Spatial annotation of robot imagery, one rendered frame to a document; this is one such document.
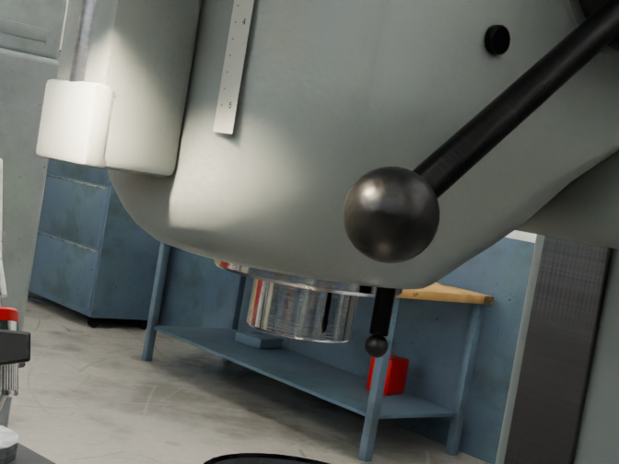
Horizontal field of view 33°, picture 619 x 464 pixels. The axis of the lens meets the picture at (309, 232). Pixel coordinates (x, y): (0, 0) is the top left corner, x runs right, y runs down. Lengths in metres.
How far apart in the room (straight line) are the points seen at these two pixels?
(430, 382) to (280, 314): 5.63
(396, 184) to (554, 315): 0.53
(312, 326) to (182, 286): 7.54
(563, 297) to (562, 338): 0.03
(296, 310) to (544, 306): 0.41
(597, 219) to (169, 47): 0.21
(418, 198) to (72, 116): 0.14
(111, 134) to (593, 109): 0.19
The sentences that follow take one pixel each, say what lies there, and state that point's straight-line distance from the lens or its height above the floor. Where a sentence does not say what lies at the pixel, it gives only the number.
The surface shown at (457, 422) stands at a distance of 5.77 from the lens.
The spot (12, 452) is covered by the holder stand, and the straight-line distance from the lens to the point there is 0.81.
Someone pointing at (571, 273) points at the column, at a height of 1.31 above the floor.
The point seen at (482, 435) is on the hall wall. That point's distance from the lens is 5.84.
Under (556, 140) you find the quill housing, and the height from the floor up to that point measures 1.38.
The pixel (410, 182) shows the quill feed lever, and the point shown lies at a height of 1.35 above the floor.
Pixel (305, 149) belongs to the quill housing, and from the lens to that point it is 0.37.
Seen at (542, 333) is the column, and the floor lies 1.26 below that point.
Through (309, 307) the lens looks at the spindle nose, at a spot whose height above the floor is 1.29.
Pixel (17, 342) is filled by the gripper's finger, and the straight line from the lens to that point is 0.76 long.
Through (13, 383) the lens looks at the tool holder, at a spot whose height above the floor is 1.17.
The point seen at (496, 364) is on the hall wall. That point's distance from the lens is 5.77.
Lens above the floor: 1.35
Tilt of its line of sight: 3 degrees down
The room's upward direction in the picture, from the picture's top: 10 degrees clockwise
